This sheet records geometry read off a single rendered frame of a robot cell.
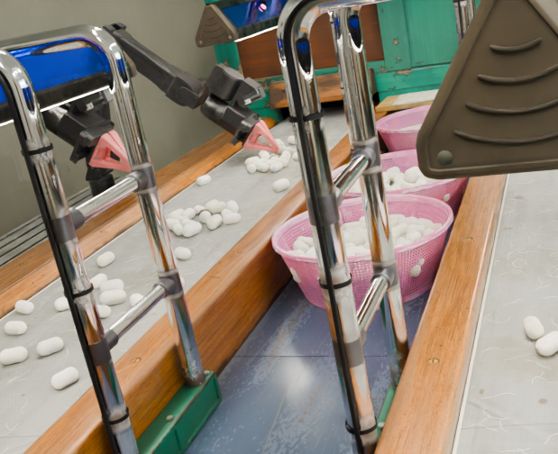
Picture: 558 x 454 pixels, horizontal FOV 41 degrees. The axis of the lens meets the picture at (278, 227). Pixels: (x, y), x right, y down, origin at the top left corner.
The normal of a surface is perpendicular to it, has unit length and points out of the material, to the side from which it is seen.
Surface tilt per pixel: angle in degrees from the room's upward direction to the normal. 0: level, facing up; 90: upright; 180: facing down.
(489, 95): 89
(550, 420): 0
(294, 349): 0
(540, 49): 89
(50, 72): 58
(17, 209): 90
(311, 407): 0
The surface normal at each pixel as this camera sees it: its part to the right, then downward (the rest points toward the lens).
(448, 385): -0.18, -0.94
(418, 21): -0.33, 0.35
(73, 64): 0.69, -0.55
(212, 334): 0.93, -0.07
